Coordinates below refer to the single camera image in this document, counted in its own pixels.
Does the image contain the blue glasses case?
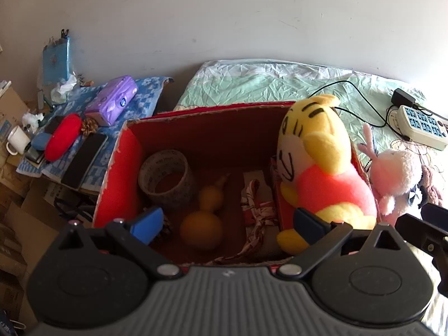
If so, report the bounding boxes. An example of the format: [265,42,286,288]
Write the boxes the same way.
[31,131,50,153]

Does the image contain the clear plastic bag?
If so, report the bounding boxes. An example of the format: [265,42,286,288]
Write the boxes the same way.
[51,74,78,104]

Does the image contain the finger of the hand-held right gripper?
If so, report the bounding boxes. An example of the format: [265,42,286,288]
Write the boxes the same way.
[421,204,448,233]
[395,213,448,254]

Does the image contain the white bunny plush checked ears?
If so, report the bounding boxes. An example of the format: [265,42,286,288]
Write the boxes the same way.
[362,123,424,225]

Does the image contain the red white patterned cloth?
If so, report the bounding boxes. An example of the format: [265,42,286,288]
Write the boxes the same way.
[213,170,281,265]

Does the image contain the yellow bear plush toy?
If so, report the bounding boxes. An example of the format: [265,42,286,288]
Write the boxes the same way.
[276,94,378,255]

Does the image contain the cream power strip blue sockets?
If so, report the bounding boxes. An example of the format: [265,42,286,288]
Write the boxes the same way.
[387,104,448,151]

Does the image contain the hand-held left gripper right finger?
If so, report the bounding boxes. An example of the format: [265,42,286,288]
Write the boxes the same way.
[276,208,408,282]

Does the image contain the blue checked cloth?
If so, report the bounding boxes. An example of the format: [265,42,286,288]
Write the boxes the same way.
[16,76,174,197]

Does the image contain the clear tape roll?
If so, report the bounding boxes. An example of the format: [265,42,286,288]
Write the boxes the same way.
[137,149,196,212]

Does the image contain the purple tissue pack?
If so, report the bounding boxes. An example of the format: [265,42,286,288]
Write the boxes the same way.
[84,75,138,127]

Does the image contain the white mug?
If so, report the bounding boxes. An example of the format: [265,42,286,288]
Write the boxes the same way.
[5,126,32,155]

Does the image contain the yellow gourd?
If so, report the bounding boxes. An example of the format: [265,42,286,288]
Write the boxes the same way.
[179,174,232,251]

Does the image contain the pine cone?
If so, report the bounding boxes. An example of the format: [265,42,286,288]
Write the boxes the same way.
[81,118,99,135]

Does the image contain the blue hanging pouch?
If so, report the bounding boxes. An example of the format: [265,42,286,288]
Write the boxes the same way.
[42,28,72,86]

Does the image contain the red oval pouch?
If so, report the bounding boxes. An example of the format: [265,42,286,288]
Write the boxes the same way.
[44,113,83,162]

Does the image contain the green yellow printed bedsheet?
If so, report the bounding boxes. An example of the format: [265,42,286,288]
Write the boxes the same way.
[173,59,448,335]

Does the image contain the black phone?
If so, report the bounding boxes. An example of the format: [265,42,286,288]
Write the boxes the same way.
[60,134,109,191]

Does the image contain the black power adapter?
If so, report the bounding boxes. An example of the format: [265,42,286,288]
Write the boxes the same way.
[391,88,426,110]

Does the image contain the black cable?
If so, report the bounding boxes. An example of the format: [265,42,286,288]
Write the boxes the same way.
[308,80,389,128]

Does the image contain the red cardboard box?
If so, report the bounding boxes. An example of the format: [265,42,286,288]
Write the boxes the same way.
[92,101,379,267]

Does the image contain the brown bear plush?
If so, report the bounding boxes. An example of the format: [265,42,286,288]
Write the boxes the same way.
[408,164,442,211]

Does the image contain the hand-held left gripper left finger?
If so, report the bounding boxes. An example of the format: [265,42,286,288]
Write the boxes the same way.
[58,207,183,281]

